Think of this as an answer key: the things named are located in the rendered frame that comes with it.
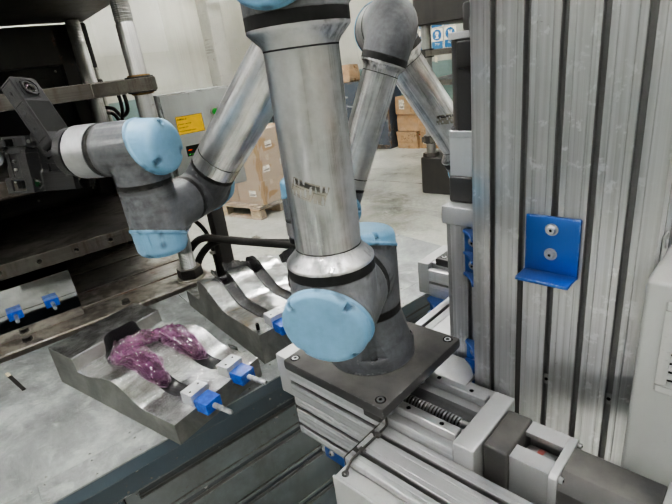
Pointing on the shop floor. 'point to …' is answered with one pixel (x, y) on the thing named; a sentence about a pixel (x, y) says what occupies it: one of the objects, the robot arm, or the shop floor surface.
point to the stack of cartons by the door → (408, 125)
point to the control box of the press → (186, 104)
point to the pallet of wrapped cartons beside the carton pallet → (259, 180)
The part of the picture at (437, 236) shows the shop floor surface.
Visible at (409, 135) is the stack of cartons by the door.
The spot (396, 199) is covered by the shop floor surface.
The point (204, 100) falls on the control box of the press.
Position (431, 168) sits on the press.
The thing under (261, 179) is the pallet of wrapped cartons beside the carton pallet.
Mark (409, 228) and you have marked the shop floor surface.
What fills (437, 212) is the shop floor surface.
